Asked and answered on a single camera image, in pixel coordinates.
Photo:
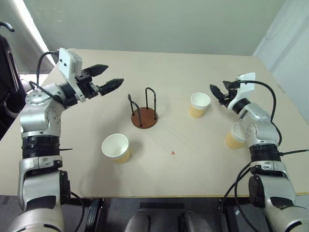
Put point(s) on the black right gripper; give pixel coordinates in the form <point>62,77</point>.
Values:
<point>229,95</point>

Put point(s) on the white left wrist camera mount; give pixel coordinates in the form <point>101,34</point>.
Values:
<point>68,64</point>

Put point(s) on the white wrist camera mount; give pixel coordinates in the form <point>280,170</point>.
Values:
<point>243,89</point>
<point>68,64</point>

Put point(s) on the tan paper cup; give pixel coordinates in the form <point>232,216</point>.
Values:
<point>200,105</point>
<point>233,139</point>
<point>116,149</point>

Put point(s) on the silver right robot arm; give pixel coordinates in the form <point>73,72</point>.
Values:
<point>263,135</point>

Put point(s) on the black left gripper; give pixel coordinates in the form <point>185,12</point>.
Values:
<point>85,87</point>

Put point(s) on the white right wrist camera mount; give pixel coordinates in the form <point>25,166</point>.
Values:
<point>243,89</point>

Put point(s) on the black table leg frame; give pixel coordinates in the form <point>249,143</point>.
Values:
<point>94,215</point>
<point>228,215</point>

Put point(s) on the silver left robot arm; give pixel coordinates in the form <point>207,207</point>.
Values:
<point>38,120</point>

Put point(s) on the black chair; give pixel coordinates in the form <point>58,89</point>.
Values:
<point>8,79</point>

